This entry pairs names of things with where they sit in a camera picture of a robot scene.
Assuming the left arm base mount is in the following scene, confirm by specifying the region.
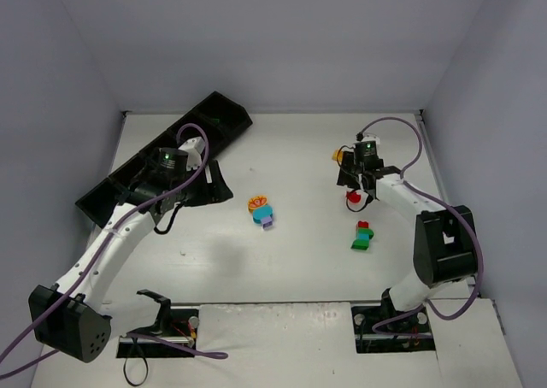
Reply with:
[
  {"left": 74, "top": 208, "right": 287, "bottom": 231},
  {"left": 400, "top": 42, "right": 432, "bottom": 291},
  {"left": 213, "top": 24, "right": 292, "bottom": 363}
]
[{"left": 115, "top": 306, "right": 199, "bottom": 359}]

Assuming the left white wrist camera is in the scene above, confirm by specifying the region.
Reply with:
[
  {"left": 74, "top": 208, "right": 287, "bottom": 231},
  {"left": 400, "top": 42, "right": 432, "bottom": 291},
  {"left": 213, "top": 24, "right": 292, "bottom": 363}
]
[{"left": 179, "top": 137, "right": 205, "bottom": 171}]

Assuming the yellow lego brick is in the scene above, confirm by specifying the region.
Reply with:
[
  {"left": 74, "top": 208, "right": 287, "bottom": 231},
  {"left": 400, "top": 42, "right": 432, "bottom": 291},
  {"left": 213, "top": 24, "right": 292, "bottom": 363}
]
[{"left": 332, "top": 149, "right": 344, "bottom": 163}]

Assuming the lavender lego brick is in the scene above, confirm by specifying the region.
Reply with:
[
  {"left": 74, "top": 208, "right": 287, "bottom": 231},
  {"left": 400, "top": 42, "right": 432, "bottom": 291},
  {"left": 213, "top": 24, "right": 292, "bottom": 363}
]
[{"left": 261, "top": 215, "right": 274, "bottom": 230}]

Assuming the black sectioned sorting tray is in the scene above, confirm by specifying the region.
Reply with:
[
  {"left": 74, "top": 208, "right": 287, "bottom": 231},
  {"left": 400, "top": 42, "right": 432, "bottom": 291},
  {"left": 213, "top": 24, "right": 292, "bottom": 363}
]
[{"left": 76, "top": 91, "right": 252, "bottom": 227}]

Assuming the green flat lego brick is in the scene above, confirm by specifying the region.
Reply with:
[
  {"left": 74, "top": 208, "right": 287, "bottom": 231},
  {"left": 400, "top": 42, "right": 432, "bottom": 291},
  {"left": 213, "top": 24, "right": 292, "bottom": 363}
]
[{"left": 350, "top": 238, "right": 370, "bottom": 251}]

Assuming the teal curved lego piece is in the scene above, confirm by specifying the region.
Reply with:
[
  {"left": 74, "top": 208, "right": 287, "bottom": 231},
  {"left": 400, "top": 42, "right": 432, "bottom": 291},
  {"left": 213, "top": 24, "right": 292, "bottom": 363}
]
[{"left": 356, "top": 227, "right": 374, "bottom": 241}]

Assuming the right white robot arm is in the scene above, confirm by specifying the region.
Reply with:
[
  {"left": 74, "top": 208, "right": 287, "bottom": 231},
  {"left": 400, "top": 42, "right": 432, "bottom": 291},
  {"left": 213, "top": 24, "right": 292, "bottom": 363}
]
[{"left": 332, "top": 139, "right": 484, "bottom": 314}]

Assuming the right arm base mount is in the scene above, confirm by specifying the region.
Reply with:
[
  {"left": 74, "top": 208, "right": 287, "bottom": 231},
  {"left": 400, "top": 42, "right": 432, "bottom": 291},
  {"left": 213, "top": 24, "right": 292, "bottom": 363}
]
[{"left": 351, "top": 305, "right": 436, "bottom": 355}]

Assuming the red round lego piece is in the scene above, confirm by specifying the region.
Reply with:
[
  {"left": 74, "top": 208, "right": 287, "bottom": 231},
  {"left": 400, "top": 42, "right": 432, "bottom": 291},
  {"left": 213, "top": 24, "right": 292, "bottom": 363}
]
[{"left": 346, "top": 191, "right": 362, "bottom": 204}]

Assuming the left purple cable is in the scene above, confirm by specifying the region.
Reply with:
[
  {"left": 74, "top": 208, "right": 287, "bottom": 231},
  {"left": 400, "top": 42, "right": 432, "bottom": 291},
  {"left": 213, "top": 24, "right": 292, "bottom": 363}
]
[{"left": 0, "top": 122, "right": 230, "bottom": 374}]

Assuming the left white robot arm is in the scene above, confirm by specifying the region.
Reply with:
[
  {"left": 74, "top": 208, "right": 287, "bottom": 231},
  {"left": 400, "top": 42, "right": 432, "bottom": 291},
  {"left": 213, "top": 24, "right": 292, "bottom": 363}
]
[{"left": 28, "top": 138, "right": 233, "bottom": 363}]

